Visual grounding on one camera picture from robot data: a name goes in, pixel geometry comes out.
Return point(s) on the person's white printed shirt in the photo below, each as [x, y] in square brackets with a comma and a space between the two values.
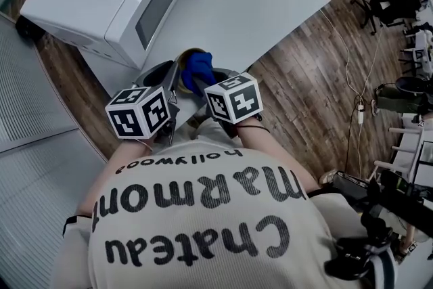
[203, 213]

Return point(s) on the black clip mount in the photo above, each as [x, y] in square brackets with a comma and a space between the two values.
[372, 233]

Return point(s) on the black waste bin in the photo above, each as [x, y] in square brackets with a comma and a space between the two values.
[28, 28]

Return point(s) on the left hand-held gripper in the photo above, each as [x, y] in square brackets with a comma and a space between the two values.
[135, 115]

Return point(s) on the black wrist band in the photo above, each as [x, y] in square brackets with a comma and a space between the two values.
[253, 127]

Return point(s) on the blue cloth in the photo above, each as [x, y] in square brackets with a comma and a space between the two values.
[198, 66]

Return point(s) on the person's right forearm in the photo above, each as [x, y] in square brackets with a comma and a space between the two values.
[270, 149]

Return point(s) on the black office chair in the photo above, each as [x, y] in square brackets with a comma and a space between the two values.
[389, 6]

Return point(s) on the tan wooden bowl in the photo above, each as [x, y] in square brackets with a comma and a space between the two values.
[184, 57]

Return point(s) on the white microwave oven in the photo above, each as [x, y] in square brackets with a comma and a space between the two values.
[91, 0]

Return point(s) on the white power strip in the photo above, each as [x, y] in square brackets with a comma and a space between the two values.
[360, 114]

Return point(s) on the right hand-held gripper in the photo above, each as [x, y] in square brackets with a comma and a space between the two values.
[236, 101]

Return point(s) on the person's left forearm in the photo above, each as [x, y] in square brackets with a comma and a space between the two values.
[135, 152]

